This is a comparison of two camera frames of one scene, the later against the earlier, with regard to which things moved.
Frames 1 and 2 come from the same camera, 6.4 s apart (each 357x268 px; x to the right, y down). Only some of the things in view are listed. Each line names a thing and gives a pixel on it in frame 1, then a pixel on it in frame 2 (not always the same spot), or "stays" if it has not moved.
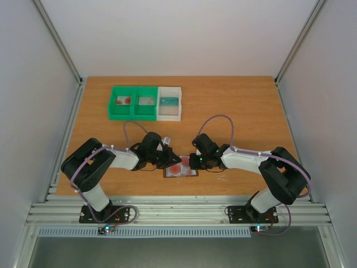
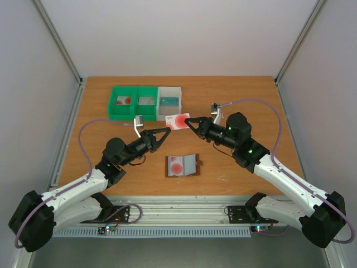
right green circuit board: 259,228 stays
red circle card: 184,164 to 177,121
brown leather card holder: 182,169 stays
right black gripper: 198,157 to 201,128
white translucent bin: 169,104 stays
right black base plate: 247,214 stays
